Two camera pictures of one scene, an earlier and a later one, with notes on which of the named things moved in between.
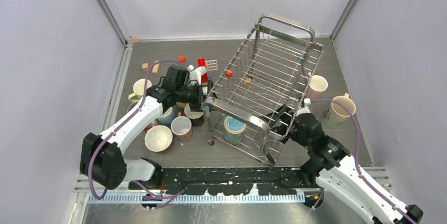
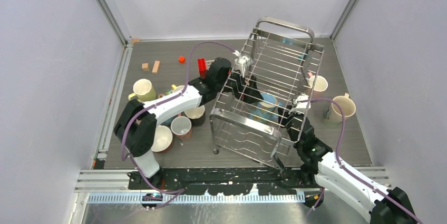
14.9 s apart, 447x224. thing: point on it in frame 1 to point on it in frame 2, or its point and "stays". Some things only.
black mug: (197, 117) stays
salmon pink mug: (181, 126) stays
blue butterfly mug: (233, 129) to (266, 110)
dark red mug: (158, 138) stays
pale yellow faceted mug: (138, 87) stays
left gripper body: (194, 95) to (235, 84)
